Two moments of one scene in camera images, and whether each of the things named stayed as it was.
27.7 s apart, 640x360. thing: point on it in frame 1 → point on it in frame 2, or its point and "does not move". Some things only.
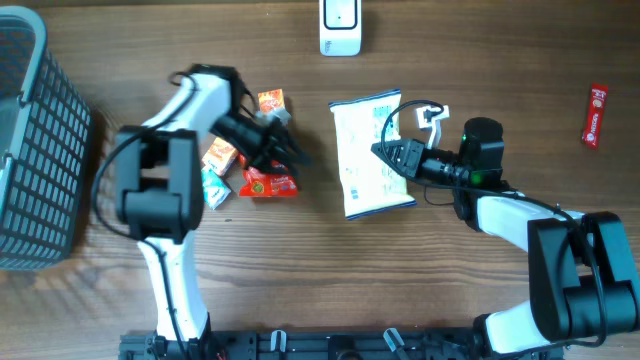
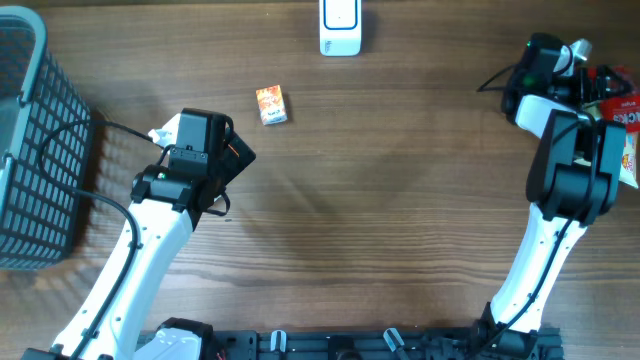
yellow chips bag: (370, 184) → (630, 173)
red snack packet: (255, 184) → (622, 108)
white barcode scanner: (340, 27) does not move
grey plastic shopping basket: (45, 148) does not move
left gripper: (278, 147) → (236, 162)
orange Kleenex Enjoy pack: (272, 99) does not move
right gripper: (412, 158) → (583, 96)
